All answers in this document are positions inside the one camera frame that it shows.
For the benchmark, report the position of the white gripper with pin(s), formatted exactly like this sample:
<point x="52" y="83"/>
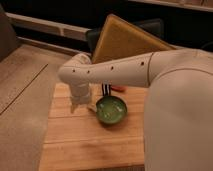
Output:
<point x="81" y="94"/>

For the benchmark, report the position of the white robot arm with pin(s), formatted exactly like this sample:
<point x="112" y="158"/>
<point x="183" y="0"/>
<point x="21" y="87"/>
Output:
<point x="178" y="111"/>

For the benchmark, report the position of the dark striped bottle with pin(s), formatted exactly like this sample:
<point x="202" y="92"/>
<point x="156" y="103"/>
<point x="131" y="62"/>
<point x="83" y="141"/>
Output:
<point x="106" y="90"/>

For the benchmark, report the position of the green bowl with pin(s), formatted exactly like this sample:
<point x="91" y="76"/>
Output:
<point x="111" y="109"/>

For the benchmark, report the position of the wooden table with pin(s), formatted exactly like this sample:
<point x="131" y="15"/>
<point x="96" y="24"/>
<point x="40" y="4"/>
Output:
<point x="77" y="141"/>

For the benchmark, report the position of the red-orange object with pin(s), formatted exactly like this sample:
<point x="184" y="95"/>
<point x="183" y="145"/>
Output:
<point x="118" y="88"/>

